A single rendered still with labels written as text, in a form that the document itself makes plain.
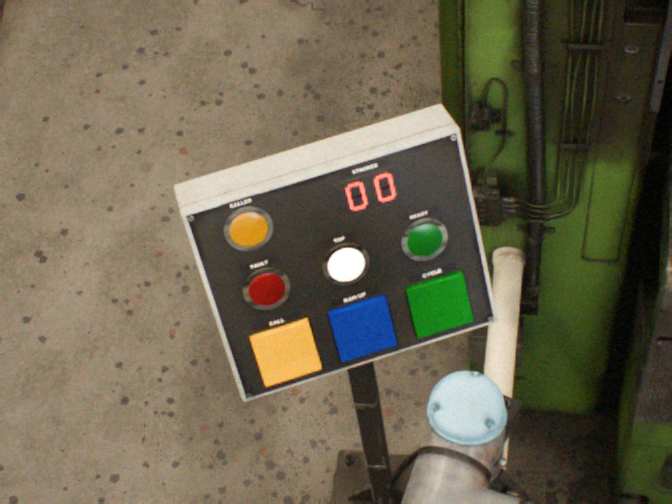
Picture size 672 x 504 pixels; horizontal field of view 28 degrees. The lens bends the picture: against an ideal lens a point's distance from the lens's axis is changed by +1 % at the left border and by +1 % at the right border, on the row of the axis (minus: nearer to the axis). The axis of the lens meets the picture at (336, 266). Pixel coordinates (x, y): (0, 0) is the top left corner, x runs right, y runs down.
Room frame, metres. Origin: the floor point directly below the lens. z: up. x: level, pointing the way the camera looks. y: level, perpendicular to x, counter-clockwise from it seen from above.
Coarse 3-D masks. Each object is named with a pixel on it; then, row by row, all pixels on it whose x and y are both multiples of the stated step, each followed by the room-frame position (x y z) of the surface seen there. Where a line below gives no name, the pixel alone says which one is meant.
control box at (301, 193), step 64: (384, 128) 0.93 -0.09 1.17; (448, 128) 0.90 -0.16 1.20; (192, 192) 0.89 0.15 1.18; (256, 192) 0.86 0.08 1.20; (320, 192) 0.86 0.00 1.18; (384, 192) 0.85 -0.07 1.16; (448, 192) 0.85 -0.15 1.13; (256, 256) 0.82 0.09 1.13; (320, 256) 0.81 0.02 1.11; (384, 256) 0.81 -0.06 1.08; (448, 256) 0.81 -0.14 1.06; (256, 320) 0.77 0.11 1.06; (320, 320) 0.77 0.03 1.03; (256, 384) 0.72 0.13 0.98
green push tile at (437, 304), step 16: (416, 288) 0.78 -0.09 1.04; (432, 288) 0.78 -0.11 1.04; (448, 288) 0.78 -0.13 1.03; (464, 288) 0.78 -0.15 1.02; (416, 304) 0.77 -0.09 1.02; (432, 304) 0.77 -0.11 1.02; (448, 304) 0.77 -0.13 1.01; (464, 304) 0.77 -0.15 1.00; (416, 320) 0.76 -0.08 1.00; (432, 320) 0.76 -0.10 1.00; (448, 320) 0.76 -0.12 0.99; (464, 320) 0.75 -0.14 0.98; (416, 336) 0.75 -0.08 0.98
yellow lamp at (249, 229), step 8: (240, 216) 0.84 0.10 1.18; (248, 216) 0.84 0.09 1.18; (256, 216) 0.84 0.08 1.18; (232, 224) 0.84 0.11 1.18; (240, 224) 0.84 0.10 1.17; (248, 224) 0.84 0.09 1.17; (256, 224) 0.84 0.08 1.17; (264, 224) 0.84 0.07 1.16; (232, 232) 0.83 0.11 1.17; (240, 232) 0.83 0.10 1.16; (248, 232) 0.83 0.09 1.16; (256, 232) 0.83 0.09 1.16; (264, 232) 0.83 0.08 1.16; (240, 240) 0.83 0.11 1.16; (248, 240) 0.83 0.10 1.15; (256, 240) 0.82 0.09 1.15
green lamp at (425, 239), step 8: (424, 224) 0.83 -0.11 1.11; (432, 224) 0.83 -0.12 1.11; (416, 232) 0.82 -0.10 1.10; (424, 232) 0.82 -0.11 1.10; (432, 232) 0.82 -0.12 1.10; (440, 232) 0.82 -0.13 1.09; (408, 240) 0.82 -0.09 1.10; (416, 240) 0.82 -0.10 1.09; (424, 240) 0.82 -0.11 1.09; (432, 240) 0.82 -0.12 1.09; (440, 240) 0.82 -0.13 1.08; (416, 248) 0.81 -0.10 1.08; (424, 248) 0.81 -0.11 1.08; (432, 248) 0.81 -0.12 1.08
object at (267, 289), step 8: (256, 280) 0.80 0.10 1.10; (264, 280) 0.80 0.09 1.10; (272, 280) 0.80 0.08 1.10; (280, 280) 0.80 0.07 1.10; (256, 288) 0.79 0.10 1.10; (264, 288) 0.79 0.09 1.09; (272, 288) 0.79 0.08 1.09; (280, 288) 0.79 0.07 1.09; (256, 296) 0.79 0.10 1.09; (264, 296) 0.79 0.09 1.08; (272, 296) 0.79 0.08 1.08; (280, 296) 0.79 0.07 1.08; (264, 304) 0.78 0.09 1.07; (272, 304) 0.78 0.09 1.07
